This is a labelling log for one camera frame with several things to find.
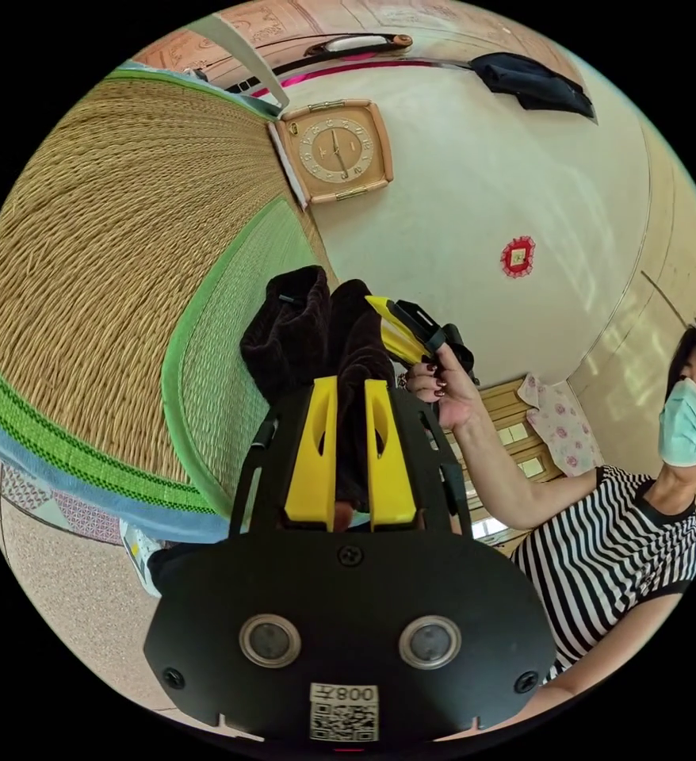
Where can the brown pants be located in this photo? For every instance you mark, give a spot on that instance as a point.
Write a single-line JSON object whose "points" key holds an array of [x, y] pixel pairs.
{"points": [[300, 339]]}

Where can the bed with woven mat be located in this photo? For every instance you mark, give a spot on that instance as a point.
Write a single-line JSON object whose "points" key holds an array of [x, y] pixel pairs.
{"points": [[116, 238]]}

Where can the fluorescent tube lamp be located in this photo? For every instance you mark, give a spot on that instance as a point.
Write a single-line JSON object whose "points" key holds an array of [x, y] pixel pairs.
{"points": [[357, 43]]}

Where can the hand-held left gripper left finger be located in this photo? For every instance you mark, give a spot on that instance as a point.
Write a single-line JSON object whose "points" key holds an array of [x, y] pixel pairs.
{"points": [[312, 458]]}

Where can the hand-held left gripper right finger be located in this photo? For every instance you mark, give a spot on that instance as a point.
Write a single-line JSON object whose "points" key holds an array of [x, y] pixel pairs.
{"points": [[388, 469]]}

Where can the square peach wall clock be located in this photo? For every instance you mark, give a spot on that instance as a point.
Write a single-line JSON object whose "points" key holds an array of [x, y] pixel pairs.
{"points": [[336, 151]]}

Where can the dark blue hanging cloth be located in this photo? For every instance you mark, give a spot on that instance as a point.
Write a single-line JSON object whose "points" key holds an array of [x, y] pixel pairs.
{"points": [[532, 80]]}

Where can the wooden cupboard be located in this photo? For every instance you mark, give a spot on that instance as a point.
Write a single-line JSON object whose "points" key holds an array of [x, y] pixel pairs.
{"points": [[520, 440]]}

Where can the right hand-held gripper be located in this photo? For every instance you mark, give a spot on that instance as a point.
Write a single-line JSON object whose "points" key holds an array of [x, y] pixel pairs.
{"points": [[425, 327]]}

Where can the person's right forearm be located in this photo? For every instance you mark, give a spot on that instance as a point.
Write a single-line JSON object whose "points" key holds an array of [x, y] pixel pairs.
{"points": [[508, 481]]}

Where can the person's right hand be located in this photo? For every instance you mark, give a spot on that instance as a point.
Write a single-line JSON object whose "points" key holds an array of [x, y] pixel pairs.
{"points": [[458, 392]]}

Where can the floral cloth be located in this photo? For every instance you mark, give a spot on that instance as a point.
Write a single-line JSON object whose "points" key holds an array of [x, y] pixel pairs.
{"points": [[562, 428]]}

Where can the red paper wall ornament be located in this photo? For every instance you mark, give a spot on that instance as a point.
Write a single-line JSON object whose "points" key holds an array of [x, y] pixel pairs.
{"points": [[518, 256]]}

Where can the person's body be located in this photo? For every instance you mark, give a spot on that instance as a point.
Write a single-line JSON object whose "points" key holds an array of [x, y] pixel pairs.
{"points": [[609, 565]]}

